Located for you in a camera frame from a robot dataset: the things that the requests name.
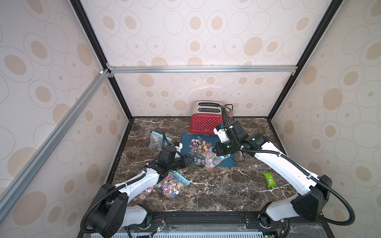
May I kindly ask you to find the red polka dot toaster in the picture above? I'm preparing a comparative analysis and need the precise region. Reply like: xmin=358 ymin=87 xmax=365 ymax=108
xmin=189 ymin=101 xmax=233 ymax=135

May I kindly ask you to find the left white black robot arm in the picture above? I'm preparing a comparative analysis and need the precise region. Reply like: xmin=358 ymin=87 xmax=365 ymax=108
xmin=80 ymin=144 xmax=193 ymax=238

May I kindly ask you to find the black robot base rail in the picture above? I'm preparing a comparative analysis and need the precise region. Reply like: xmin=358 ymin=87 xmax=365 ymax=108
xmin=80 ymin=212 xmax=334 ymax=238

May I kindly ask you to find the green candy packet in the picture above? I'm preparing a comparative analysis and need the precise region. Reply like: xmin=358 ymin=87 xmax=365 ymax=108
xmin=263 ymin=173 xmax=277 ymax=188

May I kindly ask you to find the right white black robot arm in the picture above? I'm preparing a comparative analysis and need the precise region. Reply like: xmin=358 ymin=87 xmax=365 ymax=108
xmin=212 ymin=121 xmax=355 ymax=228

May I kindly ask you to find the pile of loose candies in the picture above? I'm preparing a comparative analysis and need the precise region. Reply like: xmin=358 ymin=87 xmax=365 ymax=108
xmin=189 ymin=136 xmax=212 ymax=166

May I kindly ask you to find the candy ziploc bag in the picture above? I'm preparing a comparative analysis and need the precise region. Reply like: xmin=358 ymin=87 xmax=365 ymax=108
xmin=157 ymin=171 xmax=190 ymax=199
xmin=149 ymin=131 xmax=172 ymax=149
xmin=203 ymin=151 xmax=222 ymax=170
xmin=137 ymin=186 xmax=155 ymax=200

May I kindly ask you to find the teal rectangular tray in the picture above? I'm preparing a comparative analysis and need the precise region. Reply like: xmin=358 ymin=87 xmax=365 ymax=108
xmin=180 ymin=132 xmax=235 ymax=170

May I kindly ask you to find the horizontal aluminium frame bar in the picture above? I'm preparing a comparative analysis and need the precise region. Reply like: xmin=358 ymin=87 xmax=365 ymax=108
xmin=110 ymin=65 xmax=298 ymax=74

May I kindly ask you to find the left slanted aluminium frame bar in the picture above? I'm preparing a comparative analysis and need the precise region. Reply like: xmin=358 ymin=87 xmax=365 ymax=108
xmin=1 ymin=69 xmax=111 ymax=222

